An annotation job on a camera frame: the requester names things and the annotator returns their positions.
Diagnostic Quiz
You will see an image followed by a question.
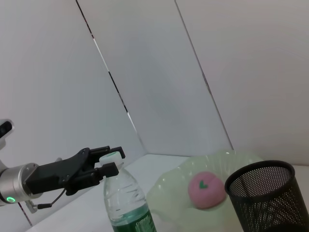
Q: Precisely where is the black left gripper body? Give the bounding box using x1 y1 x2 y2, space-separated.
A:
25 147 98 197

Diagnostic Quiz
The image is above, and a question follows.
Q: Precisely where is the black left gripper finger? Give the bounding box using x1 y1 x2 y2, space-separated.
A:
68 162 120 194
89 145 126 160

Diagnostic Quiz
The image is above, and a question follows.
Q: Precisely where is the clear green-label water bottle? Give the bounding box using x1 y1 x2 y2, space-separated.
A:
99 151 158 232

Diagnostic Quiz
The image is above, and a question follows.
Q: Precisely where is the pink toy peach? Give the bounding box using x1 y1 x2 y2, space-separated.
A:
188 171 228 210

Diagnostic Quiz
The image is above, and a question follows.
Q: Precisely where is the green glass fruit plate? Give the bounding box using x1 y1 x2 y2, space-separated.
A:
145 149 264 232

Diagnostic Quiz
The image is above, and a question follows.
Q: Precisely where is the black mesh pen holder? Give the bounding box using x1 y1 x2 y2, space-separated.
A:
224 159 303 232

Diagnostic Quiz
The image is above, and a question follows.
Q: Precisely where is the left gripper cable with connector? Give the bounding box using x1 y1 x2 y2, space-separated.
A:
18 188 68 214

